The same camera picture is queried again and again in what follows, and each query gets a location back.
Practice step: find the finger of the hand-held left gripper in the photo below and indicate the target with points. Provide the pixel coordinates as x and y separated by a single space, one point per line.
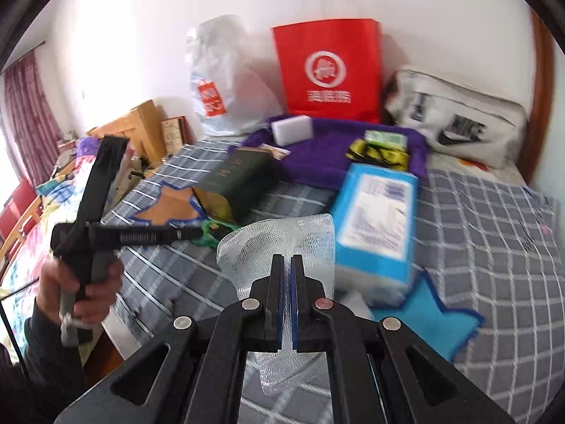
108 163

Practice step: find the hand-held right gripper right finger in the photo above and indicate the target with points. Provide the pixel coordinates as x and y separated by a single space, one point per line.
296 300

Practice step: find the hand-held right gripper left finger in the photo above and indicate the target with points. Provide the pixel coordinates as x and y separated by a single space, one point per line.
280 300

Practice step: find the white foam net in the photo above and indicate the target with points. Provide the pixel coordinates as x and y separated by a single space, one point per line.
265 243

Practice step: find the green snack packet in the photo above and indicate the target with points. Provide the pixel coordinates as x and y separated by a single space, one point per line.
212 232

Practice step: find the fruit print tissue packet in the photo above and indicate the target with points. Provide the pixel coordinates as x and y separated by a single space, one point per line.
276 152

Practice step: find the purple towel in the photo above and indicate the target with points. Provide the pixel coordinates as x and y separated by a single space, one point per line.
326 154

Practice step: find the white sponge block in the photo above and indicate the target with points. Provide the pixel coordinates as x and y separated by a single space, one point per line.
291 129

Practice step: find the small green packet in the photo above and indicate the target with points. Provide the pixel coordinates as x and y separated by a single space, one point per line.
384 138

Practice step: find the person's left forearm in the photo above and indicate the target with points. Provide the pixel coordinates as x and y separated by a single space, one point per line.
44 362

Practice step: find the person's left hand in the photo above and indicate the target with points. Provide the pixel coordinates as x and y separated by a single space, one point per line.
95 291

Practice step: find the purple plush toy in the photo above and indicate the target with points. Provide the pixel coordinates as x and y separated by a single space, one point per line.
88 145

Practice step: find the wooden headboard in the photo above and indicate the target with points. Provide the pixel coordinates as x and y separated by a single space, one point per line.
137 128

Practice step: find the red curtain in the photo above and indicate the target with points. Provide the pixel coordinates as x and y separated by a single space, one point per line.
31 106

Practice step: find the floral quilt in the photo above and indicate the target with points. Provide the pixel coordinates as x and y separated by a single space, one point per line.
39 238

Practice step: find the red chair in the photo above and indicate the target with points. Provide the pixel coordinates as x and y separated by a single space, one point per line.
17 212

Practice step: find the blue tissue pack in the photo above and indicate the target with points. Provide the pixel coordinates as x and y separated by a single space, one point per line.
379 225

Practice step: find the dark green box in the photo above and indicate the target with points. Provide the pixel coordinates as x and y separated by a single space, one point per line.
242 176

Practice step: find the white plastic bag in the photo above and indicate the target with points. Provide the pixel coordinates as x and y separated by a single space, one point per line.
220 79

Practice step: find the grey checked star blanket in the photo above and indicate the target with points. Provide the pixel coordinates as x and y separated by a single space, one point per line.
485 251

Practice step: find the red paper bag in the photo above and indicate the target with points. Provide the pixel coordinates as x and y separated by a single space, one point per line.
329 70

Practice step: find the grey waist bag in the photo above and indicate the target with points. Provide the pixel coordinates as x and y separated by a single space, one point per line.
459 119

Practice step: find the brown wooden door frame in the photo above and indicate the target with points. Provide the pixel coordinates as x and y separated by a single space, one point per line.
540 110

